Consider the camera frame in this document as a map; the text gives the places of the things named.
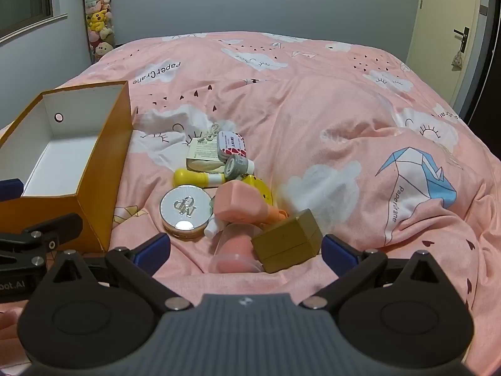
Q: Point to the clear container pink sponge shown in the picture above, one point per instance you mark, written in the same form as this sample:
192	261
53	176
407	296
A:
235	254

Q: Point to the yellow bottle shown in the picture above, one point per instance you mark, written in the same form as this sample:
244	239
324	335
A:
191	177

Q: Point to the yellow round toy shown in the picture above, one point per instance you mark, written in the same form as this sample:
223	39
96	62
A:
260	188

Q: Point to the white labelled pouch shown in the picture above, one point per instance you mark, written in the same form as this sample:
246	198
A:
203	152

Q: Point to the round silver compact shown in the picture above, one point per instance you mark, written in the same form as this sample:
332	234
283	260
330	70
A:
184	207

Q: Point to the tan sponge block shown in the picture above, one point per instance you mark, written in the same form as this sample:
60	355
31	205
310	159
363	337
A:
285	243

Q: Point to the clear tube of plush toys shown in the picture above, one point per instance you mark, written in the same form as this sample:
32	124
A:
98	19

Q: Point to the pink printed blanket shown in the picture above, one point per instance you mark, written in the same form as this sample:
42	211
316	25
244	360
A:
313	105

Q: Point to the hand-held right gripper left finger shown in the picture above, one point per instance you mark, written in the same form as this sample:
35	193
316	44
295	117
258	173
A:
156	247

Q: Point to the cream door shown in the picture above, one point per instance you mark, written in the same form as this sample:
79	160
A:
442	27

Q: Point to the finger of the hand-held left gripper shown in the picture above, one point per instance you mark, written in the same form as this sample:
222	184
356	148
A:
9	188
51	229

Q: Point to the small grey white jar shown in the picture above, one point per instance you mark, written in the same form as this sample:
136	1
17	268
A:
237	164

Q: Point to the small hanging pouch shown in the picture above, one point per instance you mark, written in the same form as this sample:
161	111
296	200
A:
456	59

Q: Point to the orange cardboard box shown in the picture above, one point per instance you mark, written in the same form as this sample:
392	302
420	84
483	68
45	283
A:
98	188

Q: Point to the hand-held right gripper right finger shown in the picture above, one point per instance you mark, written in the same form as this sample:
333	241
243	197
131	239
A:
336	250

